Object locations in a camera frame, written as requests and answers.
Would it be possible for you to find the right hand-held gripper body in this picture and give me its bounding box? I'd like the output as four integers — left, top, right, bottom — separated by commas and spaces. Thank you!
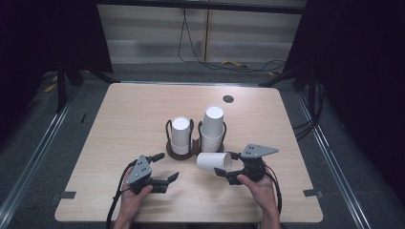
238, 143, 280, 183

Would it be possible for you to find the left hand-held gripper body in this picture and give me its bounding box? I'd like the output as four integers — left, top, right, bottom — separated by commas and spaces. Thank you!
126, 155, 170, 196

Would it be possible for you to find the single white paper cup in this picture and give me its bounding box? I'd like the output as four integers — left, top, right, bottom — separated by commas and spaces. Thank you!
196, 152, 233, 175

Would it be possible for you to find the black wire cup holder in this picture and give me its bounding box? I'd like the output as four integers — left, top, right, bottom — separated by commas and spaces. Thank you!
164, 117, 197, 161
197, 120, 228, 154

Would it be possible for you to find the stack of white paper cups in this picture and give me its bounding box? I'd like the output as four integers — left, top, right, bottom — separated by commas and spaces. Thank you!
171, 115, 191, 156
201, 105, 225, 153

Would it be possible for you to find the person's left hand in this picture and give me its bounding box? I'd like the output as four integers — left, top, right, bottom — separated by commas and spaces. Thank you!
117, 168, 155, 220

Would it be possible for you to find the person's right hand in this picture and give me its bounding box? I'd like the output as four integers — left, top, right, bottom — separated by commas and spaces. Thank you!
237, 174, 279, 219

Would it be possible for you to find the black metal stand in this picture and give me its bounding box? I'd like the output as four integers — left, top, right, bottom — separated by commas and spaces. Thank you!
54, 61, 121, 115
258, 65, 321, 108

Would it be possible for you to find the black curtain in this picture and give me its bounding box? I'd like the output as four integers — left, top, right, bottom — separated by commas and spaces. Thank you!
0, 0, 114, 141
283, 0, 405, 204

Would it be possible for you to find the right hand-held gripper cable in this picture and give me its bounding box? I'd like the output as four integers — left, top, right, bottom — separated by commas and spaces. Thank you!
263, 164, 285, 215

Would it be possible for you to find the hand-held gripper cable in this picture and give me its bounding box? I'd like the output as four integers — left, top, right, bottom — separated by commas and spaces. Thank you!
263, 164, 285, 215
105, 160, 138, 229

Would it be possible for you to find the left hand-held gripper cable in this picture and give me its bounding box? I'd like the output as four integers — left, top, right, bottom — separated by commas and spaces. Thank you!
105, 160, 138, 229

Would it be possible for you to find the bundle of black floor cables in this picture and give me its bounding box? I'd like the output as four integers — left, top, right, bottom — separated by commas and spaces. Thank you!
291, 81, 327, 141

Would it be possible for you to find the metal floor rail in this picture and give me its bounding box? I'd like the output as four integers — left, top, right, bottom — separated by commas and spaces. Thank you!
0, 80, 84, 221
294, 90, 366, 229

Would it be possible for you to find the black power cable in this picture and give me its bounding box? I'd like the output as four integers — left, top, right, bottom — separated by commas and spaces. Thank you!
177, 8, 288, 73

